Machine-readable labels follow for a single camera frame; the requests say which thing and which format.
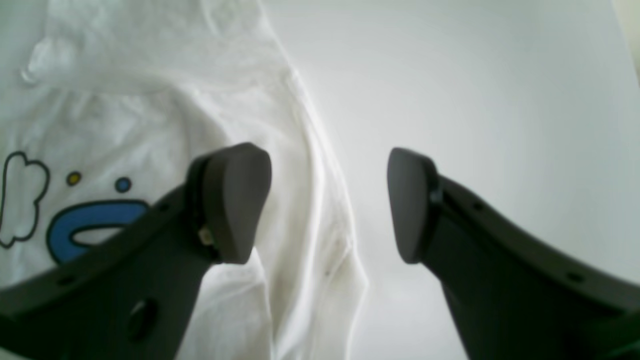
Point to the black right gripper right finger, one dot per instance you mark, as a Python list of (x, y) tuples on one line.
[(510, 295)]

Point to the white printed T-shirt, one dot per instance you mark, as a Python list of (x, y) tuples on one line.
[(104, 104)]

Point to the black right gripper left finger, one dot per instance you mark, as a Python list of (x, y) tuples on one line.
[(129, 274)]

